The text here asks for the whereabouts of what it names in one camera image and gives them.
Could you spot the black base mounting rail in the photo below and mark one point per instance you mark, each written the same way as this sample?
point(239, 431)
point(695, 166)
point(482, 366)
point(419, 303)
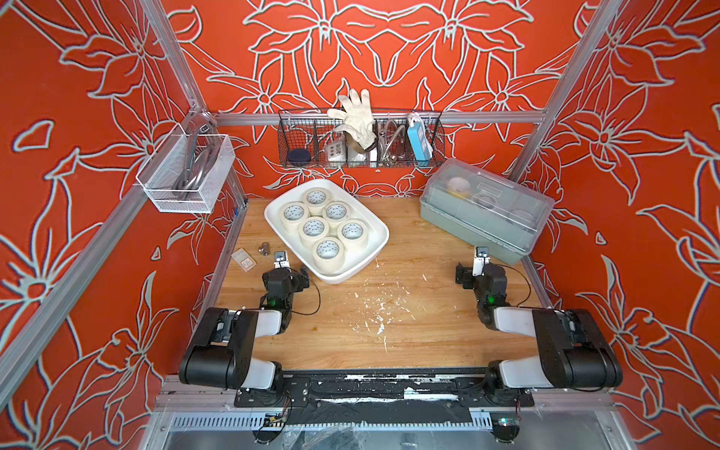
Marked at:
point(457, 386)

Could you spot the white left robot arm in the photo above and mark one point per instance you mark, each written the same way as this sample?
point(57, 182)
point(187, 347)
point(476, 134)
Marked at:
point(220, 353)

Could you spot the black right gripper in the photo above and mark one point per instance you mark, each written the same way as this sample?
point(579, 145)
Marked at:
point(468, 276)

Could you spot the white work glove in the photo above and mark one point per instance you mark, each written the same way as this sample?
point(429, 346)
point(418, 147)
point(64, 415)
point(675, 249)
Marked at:
point(356, 118)

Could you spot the beige masking tape roll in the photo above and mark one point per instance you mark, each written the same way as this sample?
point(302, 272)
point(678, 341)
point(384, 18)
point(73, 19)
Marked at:
point(336, 212)
point(353, 234)
point(316, 199)
point(312, 230)
point(292, 215)
point(328, 255)

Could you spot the white power adapter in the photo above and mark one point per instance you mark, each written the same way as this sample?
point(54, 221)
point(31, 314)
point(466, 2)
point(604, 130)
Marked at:
point(336, 151)

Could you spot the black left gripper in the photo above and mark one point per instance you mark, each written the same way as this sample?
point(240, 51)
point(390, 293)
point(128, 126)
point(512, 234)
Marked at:
point(298, 281)

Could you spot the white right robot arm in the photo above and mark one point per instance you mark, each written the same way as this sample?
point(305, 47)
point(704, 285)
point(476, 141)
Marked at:
point(572, 351)

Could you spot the blue white box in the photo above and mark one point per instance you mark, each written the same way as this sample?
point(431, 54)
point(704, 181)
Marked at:
point(421, 147)

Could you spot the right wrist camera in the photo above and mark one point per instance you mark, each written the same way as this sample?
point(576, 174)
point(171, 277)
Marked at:
point(481, 259)

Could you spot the translucent lidded storage box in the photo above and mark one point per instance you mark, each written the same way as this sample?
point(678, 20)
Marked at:
point(486, 210)

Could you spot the small clear plastic packet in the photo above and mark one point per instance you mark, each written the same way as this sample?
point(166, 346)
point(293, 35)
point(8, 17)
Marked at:
point(244, 260)

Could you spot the dark blue round object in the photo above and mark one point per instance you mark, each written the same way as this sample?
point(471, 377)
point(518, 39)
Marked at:
point(299, 157)

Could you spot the white plastic storage tray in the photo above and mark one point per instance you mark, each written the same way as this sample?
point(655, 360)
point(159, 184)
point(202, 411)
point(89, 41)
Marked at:
point(330, 231)

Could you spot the white mesh wall basket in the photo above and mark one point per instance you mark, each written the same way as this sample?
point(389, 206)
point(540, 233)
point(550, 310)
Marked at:
point(187, 173)

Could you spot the black wire wall basket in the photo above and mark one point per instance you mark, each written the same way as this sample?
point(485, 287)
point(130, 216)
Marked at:
point(311, 138)

